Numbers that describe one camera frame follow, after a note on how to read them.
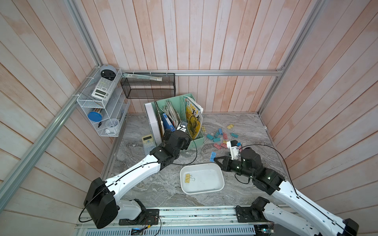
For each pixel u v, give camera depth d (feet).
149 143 3.30
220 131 3.52
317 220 1.39
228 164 2.02
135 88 3.49
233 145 2.16
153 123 2.66
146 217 2.38
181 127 2.12
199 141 3.15
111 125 2.75
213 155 2.40
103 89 2.54
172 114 3.03
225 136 3.45
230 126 3.54
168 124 2.80
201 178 2.82
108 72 2.63
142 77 2.97
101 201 1.28
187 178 2.80
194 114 3.06
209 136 3.49
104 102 2.44
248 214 2.39
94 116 2.51
